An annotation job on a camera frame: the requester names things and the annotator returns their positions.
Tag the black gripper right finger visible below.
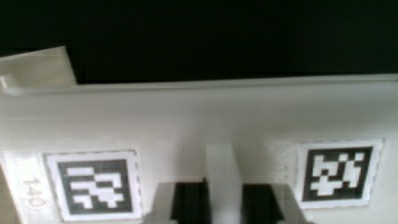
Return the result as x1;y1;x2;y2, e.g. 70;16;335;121
241;184;280;224

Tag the white cabinet door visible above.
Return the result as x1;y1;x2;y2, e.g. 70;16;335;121
0;74;398;224

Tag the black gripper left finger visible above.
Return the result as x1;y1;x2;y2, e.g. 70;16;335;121
170;181;209;224

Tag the white cabinet body box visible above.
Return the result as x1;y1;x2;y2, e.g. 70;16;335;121
0;46;76;95

